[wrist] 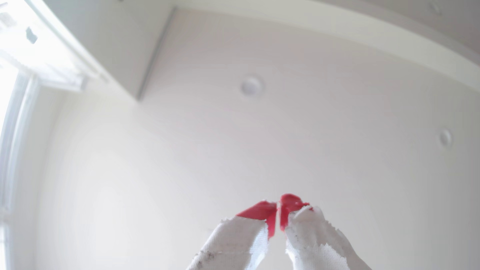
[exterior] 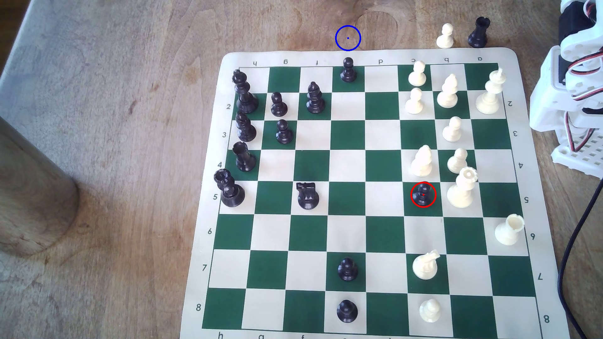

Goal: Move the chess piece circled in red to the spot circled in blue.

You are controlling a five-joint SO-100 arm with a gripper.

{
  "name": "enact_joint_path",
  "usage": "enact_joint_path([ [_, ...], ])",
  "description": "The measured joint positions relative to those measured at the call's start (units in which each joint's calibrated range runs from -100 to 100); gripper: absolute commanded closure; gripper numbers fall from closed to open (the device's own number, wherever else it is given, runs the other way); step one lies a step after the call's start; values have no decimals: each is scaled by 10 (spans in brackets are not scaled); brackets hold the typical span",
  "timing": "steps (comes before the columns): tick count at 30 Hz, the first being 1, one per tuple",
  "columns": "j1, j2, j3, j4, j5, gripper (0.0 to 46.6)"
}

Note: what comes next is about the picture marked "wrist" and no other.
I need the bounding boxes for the round white ceiling light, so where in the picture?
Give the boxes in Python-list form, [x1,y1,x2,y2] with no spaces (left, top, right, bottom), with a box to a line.
[438,128,454,149]
[240,75,264,97]

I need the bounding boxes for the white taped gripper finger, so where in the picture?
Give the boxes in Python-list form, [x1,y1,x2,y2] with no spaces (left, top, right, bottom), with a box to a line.
[186,200,278,270]
[280,193,373,270]

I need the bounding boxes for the white window blind box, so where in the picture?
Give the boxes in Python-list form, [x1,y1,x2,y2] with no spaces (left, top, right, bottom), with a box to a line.
[0,0,110,93]

